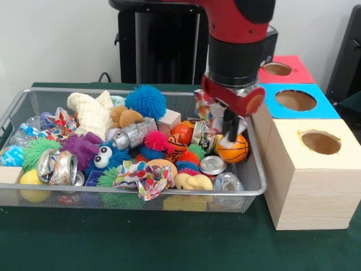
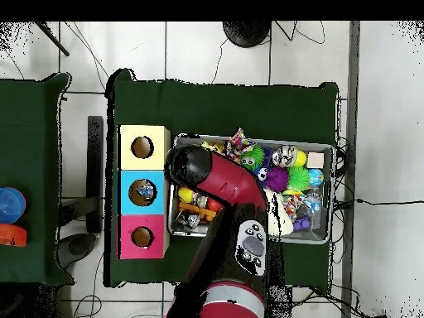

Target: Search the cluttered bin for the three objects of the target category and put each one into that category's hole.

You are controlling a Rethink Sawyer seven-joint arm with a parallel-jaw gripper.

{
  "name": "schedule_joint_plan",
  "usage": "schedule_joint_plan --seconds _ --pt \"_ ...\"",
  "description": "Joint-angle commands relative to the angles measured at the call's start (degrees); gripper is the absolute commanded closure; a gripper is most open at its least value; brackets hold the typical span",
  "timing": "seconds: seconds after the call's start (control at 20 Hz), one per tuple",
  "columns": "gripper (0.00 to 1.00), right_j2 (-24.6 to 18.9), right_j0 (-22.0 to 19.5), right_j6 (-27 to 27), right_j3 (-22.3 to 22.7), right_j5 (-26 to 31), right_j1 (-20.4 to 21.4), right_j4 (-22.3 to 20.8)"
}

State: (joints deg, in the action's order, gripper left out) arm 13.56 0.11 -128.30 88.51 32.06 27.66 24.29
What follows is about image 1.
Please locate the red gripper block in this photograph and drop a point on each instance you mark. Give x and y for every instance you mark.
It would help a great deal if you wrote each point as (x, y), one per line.
(234, 98)

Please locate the orange toy basketball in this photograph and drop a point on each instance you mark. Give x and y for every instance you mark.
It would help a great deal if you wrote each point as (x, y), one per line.
(237, 152)

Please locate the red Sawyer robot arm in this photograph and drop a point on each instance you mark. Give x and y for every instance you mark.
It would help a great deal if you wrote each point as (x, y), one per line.
(239, 42)

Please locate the wooden box with three holes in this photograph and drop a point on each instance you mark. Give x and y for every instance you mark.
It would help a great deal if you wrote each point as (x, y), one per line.
(316, 197)

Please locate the blue spiky rubber ball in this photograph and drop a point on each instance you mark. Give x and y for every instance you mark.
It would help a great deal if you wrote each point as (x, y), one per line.
(145, 101)

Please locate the silver toy robot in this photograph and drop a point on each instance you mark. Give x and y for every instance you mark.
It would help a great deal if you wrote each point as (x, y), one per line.
(132, 132)

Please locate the dark green side tablecloth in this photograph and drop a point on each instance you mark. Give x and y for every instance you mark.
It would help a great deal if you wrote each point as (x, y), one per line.
(352, 113)

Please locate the black upright panel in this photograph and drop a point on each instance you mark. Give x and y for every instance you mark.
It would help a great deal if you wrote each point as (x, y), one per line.
(348, 56)

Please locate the cream waffle cloth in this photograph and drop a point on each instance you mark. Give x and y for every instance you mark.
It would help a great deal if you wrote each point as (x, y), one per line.
(90, 113)

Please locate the purple knobby rubber ball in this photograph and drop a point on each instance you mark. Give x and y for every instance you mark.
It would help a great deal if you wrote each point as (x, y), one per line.
(81, 148)

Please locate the crushed silver drink can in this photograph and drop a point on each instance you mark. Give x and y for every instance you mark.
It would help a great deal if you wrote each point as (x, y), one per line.
(57, 168)

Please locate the green spiky rubber ball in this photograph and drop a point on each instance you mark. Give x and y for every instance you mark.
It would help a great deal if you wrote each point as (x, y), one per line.
(36, 152)

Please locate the yellow ball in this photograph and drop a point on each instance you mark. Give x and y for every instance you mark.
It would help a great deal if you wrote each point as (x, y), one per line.
(28, 178)

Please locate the blue globe ball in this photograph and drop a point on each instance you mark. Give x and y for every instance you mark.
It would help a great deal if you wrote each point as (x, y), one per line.
(11, 155)

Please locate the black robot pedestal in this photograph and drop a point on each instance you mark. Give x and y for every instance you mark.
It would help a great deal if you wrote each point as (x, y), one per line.
(163, 42)

